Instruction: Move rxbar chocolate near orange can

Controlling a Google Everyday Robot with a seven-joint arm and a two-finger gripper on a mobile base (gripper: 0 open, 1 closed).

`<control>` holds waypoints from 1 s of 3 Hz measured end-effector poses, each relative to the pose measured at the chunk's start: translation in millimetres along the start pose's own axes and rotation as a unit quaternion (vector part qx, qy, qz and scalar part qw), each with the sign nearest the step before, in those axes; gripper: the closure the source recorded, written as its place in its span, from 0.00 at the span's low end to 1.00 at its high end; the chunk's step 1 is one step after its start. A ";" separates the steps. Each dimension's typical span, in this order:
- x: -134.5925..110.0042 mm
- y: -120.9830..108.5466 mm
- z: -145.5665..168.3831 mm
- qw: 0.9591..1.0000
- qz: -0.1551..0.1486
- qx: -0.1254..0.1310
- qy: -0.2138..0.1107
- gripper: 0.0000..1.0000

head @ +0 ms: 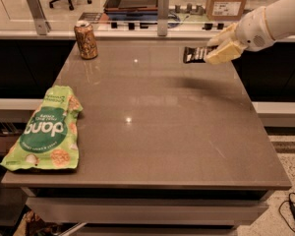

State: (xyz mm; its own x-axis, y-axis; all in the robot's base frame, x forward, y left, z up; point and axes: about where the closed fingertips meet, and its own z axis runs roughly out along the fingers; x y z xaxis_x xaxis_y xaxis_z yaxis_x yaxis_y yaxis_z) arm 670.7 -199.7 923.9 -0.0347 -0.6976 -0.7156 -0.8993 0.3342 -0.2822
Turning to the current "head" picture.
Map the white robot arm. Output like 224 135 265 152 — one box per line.
204 0 295 65

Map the middle metal glass bracket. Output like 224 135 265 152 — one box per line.
157 0 169 36

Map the cardboard box with label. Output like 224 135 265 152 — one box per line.
206 0 247 21

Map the glass barrier panel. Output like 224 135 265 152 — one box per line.
0 0 295 34

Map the left metal glass bracket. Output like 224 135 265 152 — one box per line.
27 0 51 35

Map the black rxbar chocolate bar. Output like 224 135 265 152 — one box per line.
183 46 216 64

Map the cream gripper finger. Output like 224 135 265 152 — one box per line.
207 23 238 46
205 40 247 65

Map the orange soda can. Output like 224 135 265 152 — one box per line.
74 21 98 59

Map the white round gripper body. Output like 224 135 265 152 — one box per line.
235 7 274 52

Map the metal glass bracket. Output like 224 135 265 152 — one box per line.
157 0 169 36
27 0 51 35

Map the green dang chips bag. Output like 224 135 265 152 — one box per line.
1 86 83 171

